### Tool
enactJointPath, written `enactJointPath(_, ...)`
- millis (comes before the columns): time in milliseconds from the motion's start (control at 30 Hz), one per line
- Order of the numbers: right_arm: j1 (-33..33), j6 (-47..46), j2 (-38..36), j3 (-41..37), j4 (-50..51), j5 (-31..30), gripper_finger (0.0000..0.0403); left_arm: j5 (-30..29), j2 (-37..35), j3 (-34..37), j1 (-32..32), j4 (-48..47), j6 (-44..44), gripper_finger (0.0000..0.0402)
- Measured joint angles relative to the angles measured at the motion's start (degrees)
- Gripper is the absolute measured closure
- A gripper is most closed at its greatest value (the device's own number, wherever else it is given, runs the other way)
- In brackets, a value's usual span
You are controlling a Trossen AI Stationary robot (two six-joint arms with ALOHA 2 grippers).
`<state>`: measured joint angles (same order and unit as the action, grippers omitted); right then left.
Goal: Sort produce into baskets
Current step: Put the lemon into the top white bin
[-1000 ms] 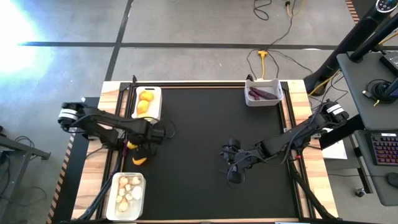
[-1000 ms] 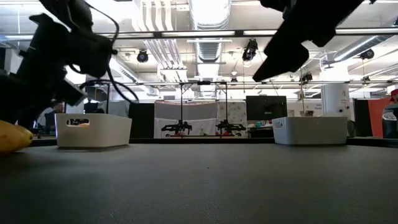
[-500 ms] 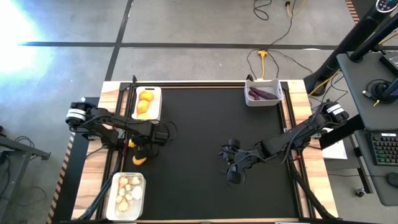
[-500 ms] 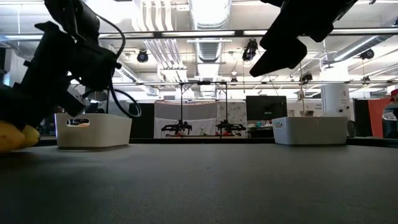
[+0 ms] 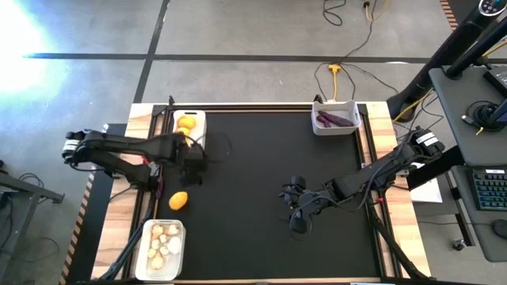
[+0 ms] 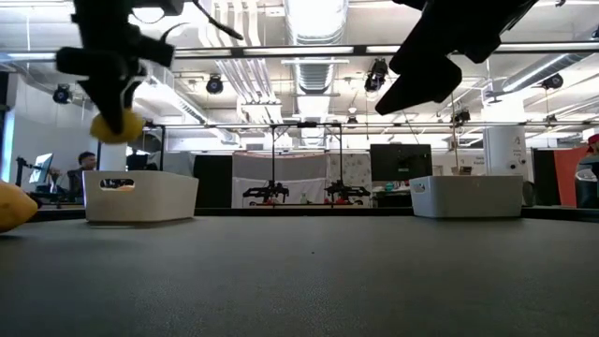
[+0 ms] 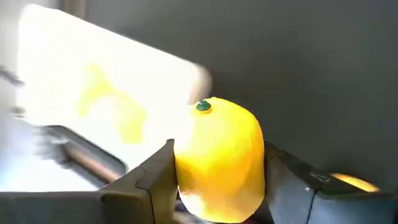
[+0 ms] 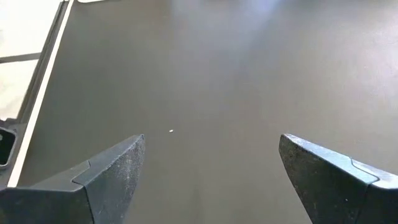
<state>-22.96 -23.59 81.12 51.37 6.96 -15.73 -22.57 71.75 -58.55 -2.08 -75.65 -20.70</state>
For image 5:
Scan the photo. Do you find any grey keyboard desk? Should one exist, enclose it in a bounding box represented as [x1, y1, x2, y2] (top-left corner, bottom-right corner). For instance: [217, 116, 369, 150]
[451, 164, 507, 263]

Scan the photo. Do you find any black cable bundle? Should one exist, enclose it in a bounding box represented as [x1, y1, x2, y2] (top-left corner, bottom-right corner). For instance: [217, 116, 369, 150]
[364, 197, 431, 280]
[98, 197, 158, 280]

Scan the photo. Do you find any coiled black cable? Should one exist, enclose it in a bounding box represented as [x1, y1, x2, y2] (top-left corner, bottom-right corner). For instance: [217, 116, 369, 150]
[461, 101, 502, 134]

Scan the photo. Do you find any black floor mat striped edge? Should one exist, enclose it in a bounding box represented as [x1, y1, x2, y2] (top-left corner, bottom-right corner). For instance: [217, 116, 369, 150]
[58, 123, 128, 285]

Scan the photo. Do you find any black computer mouse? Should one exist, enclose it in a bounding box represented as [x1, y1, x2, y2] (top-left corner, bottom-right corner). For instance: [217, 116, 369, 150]
[493, 218, 507, 239]

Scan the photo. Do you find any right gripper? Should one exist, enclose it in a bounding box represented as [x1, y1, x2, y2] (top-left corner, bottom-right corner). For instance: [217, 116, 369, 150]
[279, 175, 338, 234]

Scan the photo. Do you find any large white garlic bulb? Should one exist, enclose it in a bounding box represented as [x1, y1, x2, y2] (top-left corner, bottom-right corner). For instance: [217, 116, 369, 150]
[167, 236, 182, 256]

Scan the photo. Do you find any white paper sheet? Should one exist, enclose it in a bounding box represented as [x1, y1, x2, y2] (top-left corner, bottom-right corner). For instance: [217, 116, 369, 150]
[410, 178, 444, 204]

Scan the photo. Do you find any yellow extension cord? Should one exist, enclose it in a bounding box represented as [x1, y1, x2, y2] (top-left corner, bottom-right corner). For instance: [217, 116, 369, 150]
[327, 63, 342, 102]

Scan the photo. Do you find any long purple sweet potato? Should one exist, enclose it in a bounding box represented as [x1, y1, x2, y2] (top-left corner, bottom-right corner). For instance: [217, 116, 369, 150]
[318, 110, 355, 128]

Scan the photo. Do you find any black table mat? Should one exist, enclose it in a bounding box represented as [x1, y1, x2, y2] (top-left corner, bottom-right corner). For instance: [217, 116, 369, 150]
[156, 110, 381, 280]

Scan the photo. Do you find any black monitor pole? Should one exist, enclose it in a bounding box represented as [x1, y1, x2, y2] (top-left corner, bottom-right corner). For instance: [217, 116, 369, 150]
[445, 15, 507, 80]

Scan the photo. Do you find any white plastic basket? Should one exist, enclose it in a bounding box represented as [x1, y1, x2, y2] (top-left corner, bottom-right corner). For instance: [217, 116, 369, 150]
[134, 218, 187, 282]
[172, 109, 208, 150]
[311, 99, 362, 137]

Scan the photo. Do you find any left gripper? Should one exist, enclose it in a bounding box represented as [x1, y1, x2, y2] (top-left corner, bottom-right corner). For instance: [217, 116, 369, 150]
[173, 133, 210, 188]

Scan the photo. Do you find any black laptop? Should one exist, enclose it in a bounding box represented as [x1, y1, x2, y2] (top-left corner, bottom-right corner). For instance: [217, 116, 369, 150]
[483, 65, 507, 98]

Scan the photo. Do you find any backlit black keyboard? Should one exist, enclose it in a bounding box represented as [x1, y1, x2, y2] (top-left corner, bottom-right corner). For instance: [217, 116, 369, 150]
[472, 169, 507, 212]

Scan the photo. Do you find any black tower fan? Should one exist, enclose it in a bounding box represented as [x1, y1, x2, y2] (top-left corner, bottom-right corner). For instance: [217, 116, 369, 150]
[387, 0, 507, 122]

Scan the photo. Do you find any grey side table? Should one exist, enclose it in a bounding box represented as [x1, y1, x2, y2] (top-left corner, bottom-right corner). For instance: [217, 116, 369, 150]
[0, 169, 67, 278]

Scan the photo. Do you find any black aluminium table frame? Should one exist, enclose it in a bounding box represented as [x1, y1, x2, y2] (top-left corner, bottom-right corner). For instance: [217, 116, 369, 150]
[122, 102, 433, 285]

